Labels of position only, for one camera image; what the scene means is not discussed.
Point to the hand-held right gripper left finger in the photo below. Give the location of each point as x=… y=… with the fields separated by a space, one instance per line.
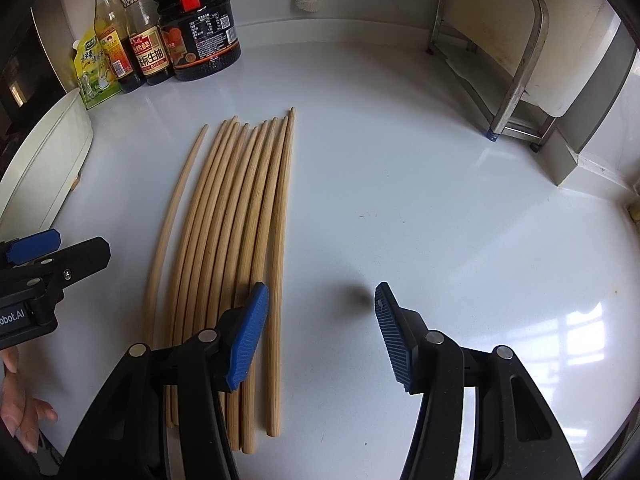
x=247 y=340

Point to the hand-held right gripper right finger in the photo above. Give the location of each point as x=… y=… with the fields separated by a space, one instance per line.
x=392 y=335

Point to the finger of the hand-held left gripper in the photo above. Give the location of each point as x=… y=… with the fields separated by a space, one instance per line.
x=80 y=260
x=32 y=247

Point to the white round plate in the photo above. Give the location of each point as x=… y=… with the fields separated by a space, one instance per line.
x=45 y=160

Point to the row of wooden chopsticks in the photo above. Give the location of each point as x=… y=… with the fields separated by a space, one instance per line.
x=235 y=240

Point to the person's left hand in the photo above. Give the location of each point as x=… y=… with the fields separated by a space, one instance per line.
x=20 y=405

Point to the yellow seasoning pouch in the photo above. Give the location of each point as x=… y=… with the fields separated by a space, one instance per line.
x=95 y=85

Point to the clear yellow-cap vinegar bottle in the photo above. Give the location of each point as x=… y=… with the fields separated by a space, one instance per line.
x=112 y=45

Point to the yellow-cap soy sauce bottle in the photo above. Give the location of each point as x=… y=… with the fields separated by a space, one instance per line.
x=145 y=35

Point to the metal rack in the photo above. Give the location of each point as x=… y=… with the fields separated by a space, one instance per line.
x=530 y=35

